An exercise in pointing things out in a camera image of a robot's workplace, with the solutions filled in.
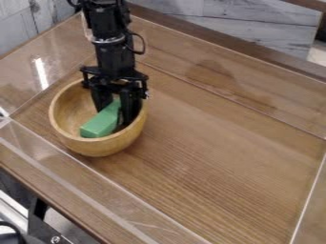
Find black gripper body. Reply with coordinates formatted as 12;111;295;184
80;37;148;99

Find brown wooden bowl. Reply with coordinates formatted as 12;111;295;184
48;80;148;157

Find black table leg bracket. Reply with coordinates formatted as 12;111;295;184
28;197;73;244

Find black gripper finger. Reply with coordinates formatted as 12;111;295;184
120;89;144;125
91;86;113;112

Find black cable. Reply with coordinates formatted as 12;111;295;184
0;220;24;244

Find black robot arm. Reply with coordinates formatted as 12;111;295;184
67;0;149;125

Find clear acrylic tray wall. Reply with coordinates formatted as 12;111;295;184
0;8;326;244

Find green rectangular block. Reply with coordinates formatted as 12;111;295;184
80;99;121;138

